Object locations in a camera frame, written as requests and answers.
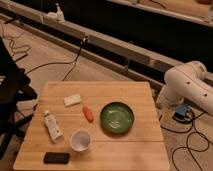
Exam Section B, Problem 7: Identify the green ceramic bowl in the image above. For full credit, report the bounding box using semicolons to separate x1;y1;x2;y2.
100;102;134;134

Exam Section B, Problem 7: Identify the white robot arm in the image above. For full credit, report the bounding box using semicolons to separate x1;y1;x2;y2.
157;61;213;115

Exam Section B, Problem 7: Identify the white sponge block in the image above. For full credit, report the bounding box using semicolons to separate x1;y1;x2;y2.
63;94;82;107

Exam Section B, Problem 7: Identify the orange carrot toy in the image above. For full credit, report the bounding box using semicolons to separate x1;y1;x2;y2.
83;106;94;122

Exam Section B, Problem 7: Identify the clear plastic cup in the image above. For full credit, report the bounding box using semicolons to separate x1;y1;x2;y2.
70;129;91;153

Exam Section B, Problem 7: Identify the white tube with cap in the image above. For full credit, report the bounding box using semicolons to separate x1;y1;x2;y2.
44;110;63;143

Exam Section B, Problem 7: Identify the blue box on floor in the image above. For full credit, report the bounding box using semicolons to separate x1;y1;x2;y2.
175;104;189;118

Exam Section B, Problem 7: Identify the black chair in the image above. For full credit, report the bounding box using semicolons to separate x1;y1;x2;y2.
0;37;37;160

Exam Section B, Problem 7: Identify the black rectangular phone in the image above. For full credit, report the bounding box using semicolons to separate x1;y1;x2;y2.
43;152;70;164

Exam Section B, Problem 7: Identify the long metal floor rail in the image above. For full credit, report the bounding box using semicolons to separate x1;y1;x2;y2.
0;0;213;86

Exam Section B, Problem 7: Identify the black floor cable left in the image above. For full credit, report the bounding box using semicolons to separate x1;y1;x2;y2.
25;36;90;82

